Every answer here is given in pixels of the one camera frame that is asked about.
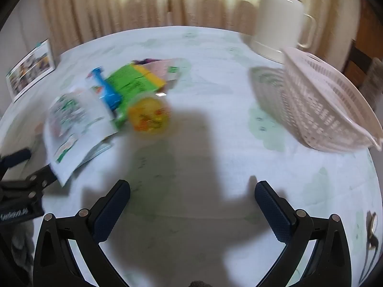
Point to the dark wooden chair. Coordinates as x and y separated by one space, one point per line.
354 56

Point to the white printed snack packet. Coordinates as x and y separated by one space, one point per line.
74 125

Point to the pink snack packet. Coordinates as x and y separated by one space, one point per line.
167 67

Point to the yellow jelly cup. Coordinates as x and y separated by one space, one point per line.
149 113

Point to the beige curtain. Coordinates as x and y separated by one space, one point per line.
119 6

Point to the white thermos jug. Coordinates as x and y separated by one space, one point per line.
278 21

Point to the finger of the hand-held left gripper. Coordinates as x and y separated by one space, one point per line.
42 179
18 157

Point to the photo desk calendar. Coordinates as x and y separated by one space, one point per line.
30 68

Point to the dark curved object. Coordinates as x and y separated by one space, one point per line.
372 230

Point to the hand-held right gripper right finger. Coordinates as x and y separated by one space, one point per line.
273 212

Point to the pale green printed tablecloth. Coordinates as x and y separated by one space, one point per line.
209 170

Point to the blue snack packet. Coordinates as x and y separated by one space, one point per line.
104 91

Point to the wooden door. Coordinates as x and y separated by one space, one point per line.
369 21

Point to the pale pink plastic basket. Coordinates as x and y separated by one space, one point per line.
314 101

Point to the grey fuzzy chair cover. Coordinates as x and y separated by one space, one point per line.
374 77

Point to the purple candy packet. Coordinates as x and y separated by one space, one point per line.
143 62

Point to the green and yellow snack packet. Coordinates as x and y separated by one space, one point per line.
128 80

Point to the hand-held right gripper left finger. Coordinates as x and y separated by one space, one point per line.
112 212

